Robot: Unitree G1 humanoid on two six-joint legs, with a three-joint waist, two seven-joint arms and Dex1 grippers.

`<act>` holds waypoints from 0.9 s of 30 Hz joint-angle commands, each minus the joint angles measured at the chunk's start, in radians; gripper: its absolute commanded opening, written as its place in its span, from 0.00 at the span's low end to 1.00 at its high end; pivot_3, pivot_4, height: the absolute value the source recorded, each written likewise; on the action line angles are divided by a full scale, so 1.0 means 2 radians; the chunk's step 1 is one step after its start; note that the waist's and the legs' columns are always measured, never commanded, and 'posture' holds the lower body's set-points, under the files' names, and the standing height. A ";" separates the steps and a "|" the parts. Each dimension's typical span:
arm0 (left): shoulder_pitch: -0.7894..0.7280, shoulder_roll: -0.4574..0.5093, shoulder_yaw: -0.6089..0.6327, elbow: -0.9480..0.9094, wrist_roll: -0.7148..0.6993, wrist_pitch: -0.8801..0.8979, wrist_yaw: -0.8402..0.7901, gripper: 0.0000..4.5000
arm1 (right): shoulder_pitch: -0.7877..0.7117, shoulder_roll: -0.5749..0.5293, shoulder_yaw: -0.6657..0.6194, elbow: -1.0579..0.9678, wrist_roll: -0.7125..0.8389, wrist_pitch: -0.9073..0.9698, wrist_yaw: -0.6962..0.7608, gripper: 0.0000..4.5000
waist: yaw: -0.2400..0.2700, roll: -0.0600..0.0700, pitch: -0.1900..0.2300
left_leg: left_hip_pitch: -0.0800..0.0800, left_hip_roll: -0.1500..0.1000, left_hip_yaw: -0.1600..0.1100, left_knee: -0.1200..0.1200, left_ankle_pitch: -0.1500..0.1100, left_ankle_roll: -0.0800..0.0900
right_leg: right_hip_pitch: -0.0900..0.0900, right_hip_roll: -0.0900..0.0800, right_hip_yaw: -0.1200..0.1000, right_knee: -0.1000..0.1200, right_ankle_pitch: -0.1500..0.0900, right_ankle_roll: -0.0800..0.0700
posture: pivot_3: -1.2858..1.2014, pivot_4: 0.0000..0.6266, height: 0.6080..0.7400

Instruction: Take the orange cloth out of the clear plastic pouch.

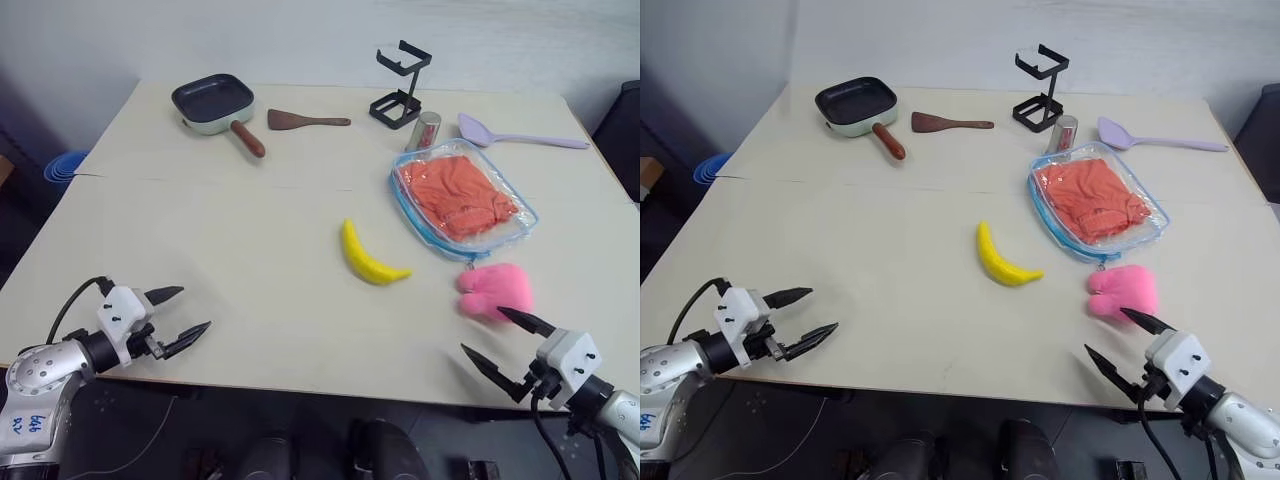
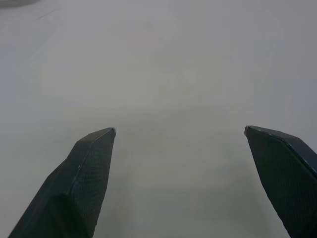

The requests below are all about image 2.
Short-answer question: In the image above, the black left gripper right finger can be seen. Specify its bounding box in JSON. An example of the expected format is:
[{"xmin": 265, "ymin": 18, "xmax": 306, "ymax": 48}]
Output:
[{"xmin": 244, "ymin": 125, "xmax": 317, "ymax": 238}]

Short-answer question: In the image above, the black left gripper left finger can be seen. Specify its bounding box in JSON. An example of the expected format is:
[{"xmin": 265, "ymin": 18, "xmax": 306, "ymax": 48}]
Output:
[{"xmin": 7, "ymin": 127, "xmax": 116, "ymax": 238}]

